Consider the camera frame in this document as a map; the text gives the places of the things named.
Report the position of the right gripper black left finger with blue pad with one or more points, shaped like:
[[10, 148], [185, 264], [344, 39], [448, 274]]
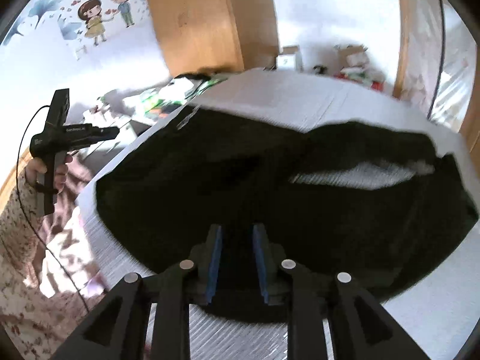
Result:
[[116, 328]]

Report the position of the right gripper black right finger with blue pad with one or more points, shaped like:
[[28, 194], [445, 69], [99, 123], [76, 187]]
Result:
[[331, 317]]

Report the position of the black garment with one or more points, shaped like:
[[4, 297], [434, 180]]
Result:
[[352, 197]]

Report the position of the floral sleeve left forearm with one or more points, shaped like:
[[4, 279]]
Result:
[[39, 312]]

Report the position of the person's left hand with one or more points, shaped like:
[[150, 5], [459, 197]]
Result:
[[36, 167]]

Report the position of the silver quilted table mat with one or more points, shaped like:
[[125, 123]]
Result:
[[441, 311]]

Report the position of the cluttered side table items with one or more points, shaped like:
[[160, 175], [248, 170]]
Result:
[[145, 108]]

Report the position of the wooden wardrobe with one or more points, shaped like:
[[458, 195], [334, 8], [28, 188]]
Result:
[[215, 35]]

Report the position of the wooden door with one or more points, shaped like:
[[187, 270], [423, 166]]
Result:
[[470, 126]]

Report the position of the white small carton box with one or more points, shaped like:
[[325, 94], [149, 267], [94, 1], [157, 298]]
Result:
[[290, 59]]

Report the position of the red gift box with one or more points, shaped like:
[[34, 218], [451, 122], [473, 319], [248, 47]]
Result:
[[371, 80]]

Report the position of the black spray bottle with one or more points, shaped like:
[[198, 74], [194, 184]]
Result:
[[320, 70]]

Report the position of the brown cardboard box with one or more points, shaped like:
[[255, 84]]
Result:
[[352, 56]]

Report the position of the plastic-wrapped door panel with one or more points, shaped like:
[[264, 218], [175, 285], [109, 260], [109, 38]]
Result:
[[421, 53]]

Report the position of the cartoon couple wall sticker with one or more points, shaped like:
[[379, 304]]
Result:
[[95, 17]]

